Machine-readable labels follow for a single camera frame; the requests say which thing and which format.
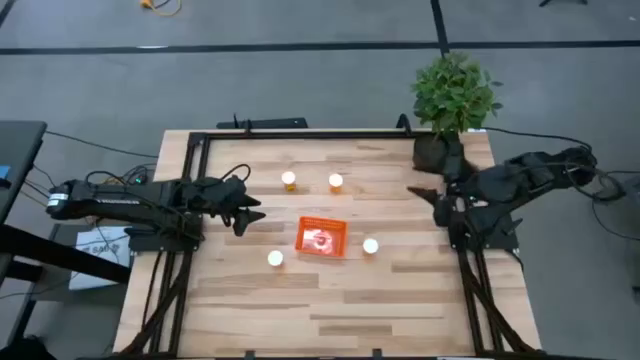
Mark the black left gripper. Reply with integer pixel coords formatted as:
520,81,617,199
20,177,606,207
179,174,268,238

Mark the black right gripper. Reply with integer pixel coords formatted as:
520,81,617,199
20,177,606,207
406,183,485,230

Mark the orange plastic basket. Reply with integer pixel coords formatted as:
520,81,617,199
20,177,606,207
294,215,349,259

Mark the black plant pot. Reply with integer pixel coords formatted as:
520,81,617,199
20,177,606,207
412,132,454,175

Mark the black bar device with antenna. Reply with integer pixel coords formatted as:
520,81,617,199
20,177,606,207
216,113,310,131

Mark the green leafy plant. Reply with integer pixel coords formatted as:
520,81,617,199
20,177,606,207
410,52,504,137

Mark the white printed paper sheet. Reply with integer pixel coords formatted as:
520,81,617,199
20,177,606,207
68,225,133,292

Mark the black desk leg beam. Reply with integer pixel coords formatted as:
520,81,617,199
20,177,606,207
0,223,132,285

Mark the black desk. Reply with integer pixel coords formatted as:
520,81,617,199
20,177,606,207
0,119,49,224

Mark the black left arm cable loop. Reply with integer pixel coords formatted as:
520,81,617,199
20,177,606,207
218,162,252,184

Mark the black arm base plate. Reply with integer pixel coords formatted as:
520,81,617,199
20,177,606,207
125,224,204,253
449,219,520,252

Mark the black aluminium table frame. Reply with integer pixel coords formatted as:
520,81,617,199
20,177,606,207
114,129,540,360

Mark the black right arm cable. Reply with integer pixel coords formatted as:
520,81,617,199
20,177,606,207
480,126,595,152

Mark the black floor cable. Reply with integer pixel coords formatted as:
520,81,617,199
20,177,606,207
43,129,160,160

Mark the yellow floor cable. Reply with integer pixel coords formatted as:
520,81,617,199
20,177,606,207
139,0,183,17

